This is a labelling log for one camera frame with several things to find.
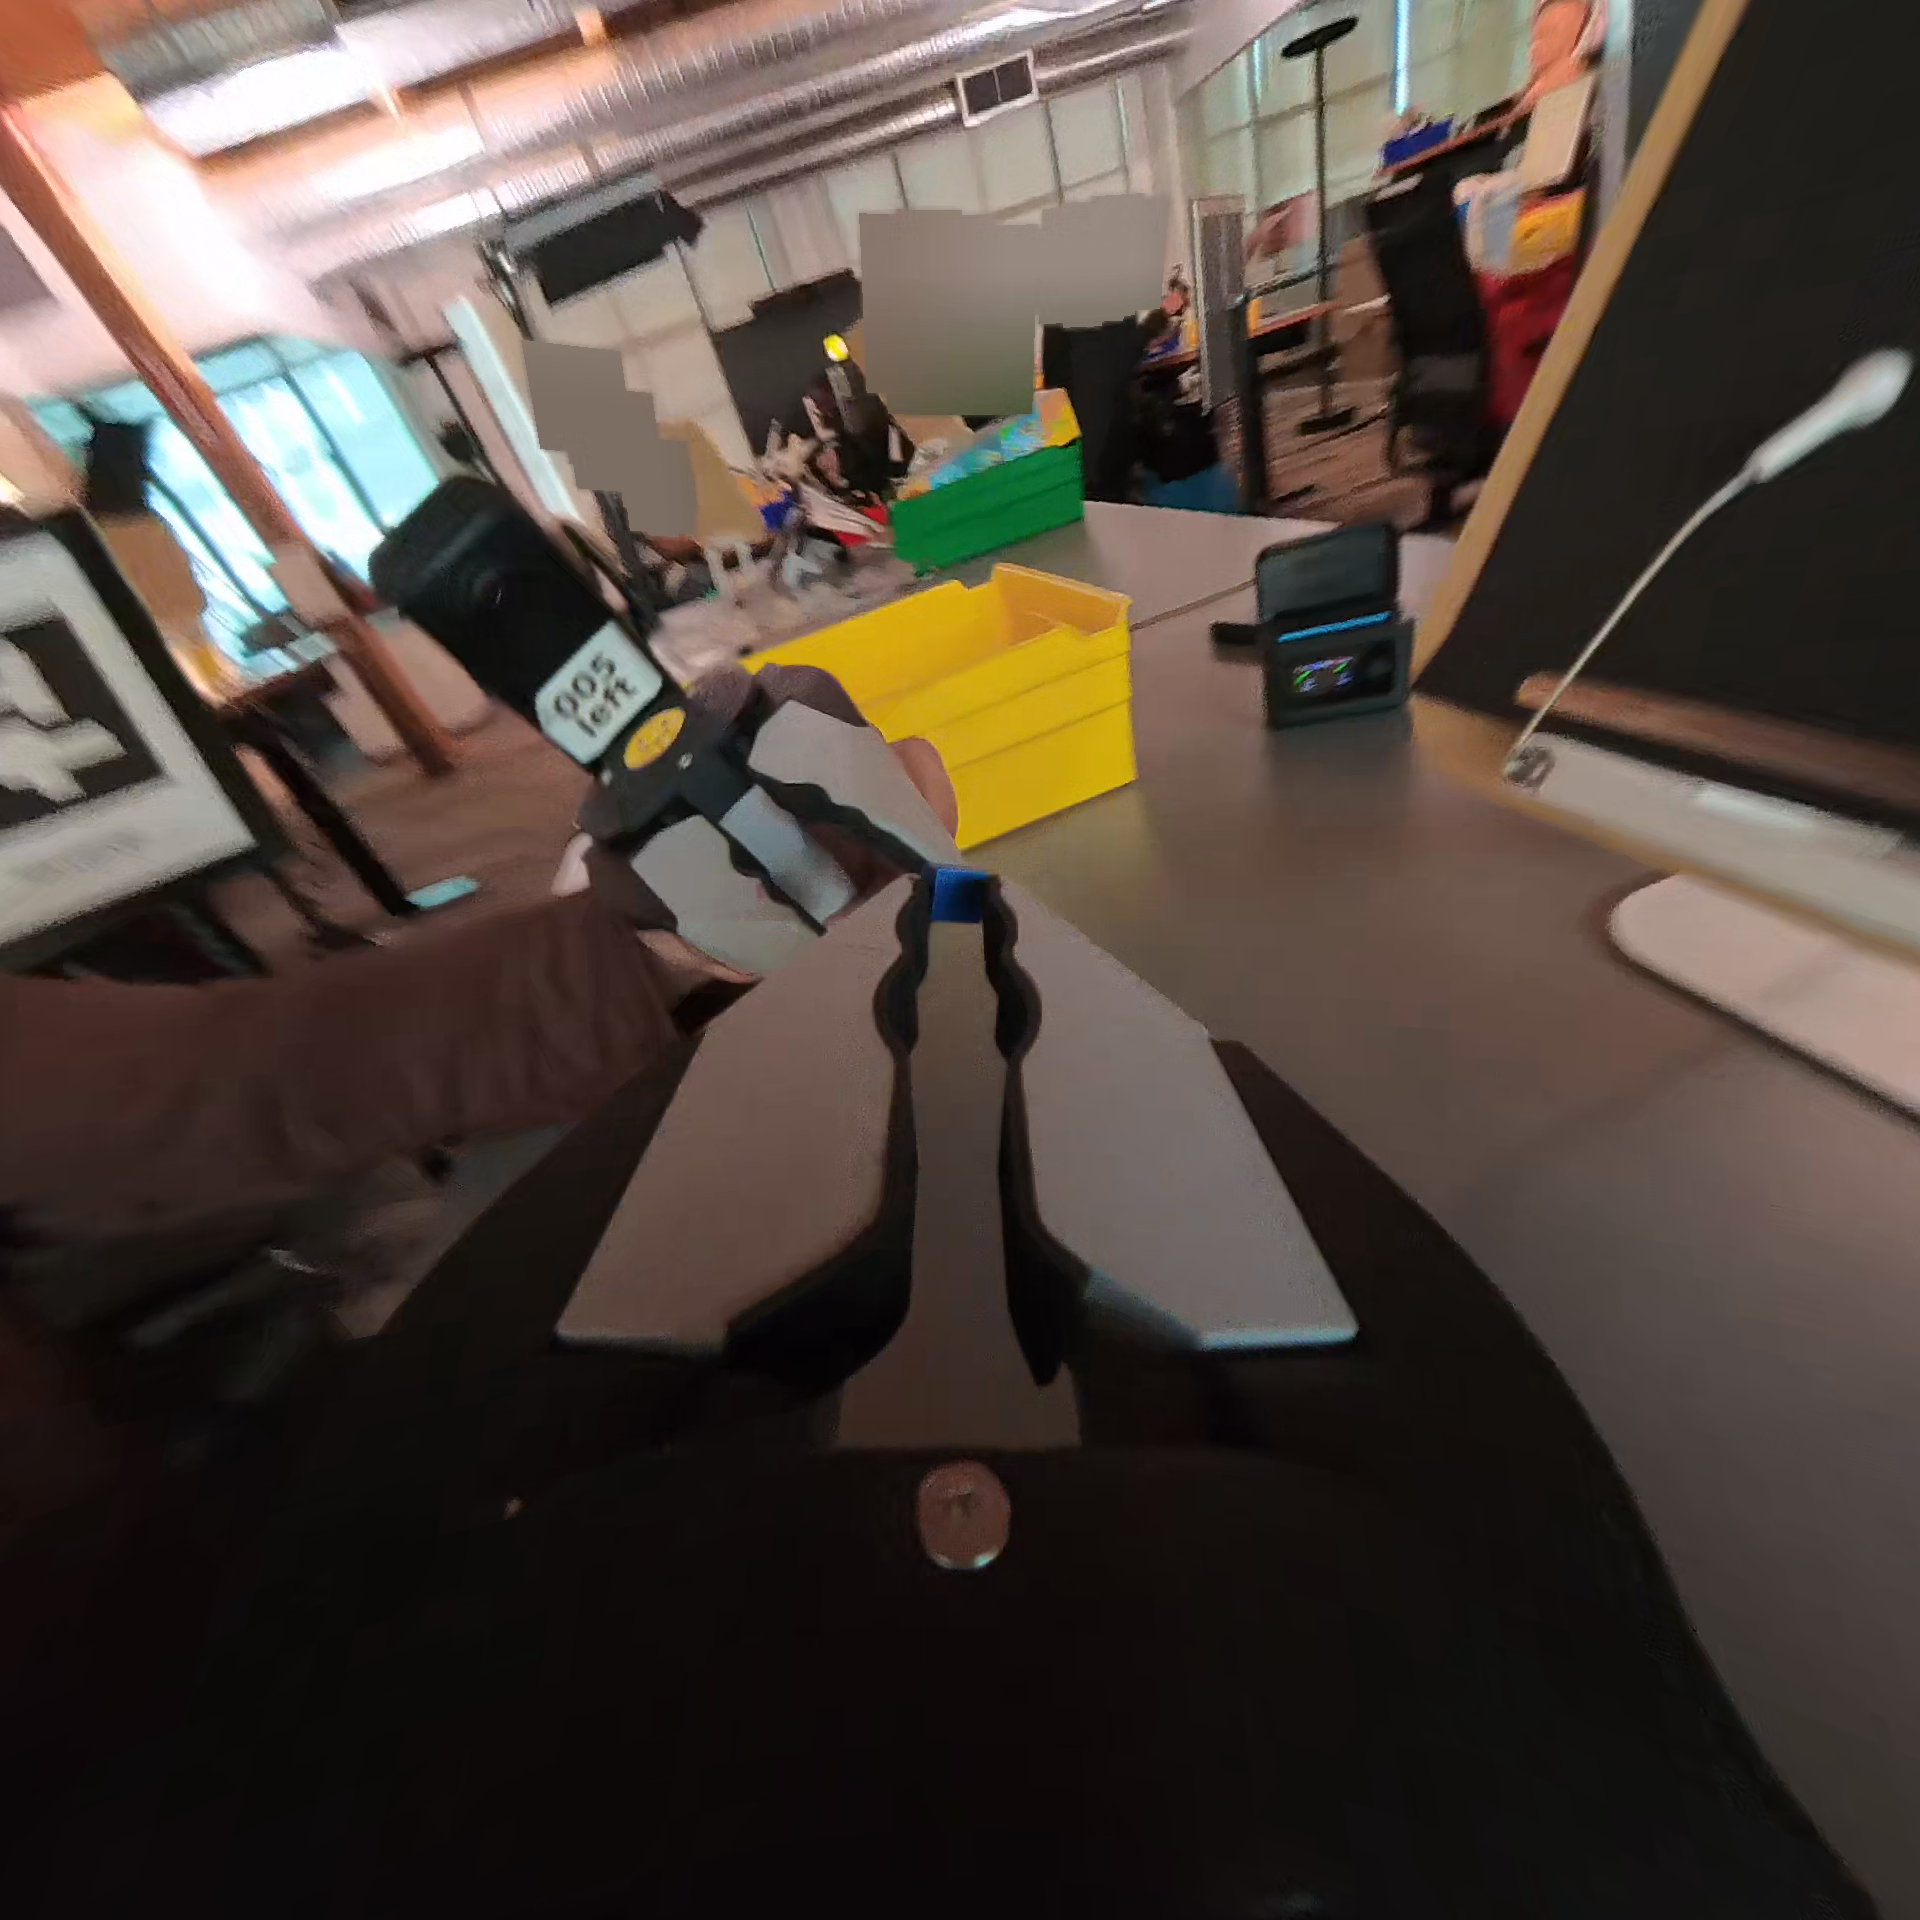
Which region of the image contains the person's left forearm brown sleeve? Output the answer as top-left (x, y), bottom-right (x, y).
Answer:
top-left (0, 883), bottom-right (711, 1268)

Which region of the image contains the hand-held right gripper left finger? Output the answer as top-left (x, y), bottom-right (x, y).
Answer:
top-left (556, 878), bottom-right (921, 1393)

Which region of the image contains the black pinboard with wooden edge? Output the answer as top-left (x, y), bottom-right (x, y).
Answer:
top-left (1409, 0), bottom-right (1920, 767)

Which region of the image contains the white monitor stand base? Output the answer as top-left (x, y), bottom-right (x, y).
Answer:
top-left (1610, 875), bottom-right (1920, 1120)

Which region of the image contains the yellow plastic bin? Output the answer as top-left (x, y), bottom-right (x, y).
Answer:
top-left (740, 563), bottom-right (1139, 853)

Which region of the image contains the person's left hand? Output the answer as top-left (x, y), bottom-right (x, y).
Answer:
top-left (683, 661), bottom-right (967, 850)

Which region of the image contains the tall black chair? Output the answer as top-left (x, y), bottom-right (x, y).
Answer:
top-left (1364, 187), bottom-right (1507, 531)

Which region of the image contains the small black display device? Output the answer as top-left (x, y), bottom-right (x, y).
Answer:
top-left (1256, 524), bottom-right (1419, 731)

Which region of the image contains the green plastic bin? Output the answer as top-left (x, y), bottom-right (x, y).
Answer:
top-left (890, 440), bottom-right (1087, 577)

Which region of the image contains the wooden support post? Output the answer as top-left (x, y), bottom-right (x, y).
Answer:
top-left (0, 105), bottom-right (460, 780)

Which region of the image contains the black and white marker sign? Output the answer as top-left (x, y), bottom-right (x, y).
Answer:
top-left (0, 503), bottom-right (284, 953)

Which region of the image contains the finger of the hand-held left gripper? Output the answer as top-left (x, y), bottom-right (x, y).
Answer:
top-left (747, 707), bottom-right (967, 875)
top-left (719, 778), bottom-right (864, 933)

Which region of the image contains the thin white cable with plug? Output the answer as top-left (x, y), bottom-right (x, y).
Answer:
top-left (1504, 348), bottom-right (1917, 793)

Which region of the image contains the black floor lamp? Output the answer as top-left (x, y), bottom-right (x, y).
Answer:
top-left (1281, 15), bottom-right (1364, 440)

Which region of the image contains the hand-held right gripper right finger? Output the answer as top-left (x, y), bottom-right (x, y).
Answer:
top-left (983, 878), bottom-right (1360, 1387)

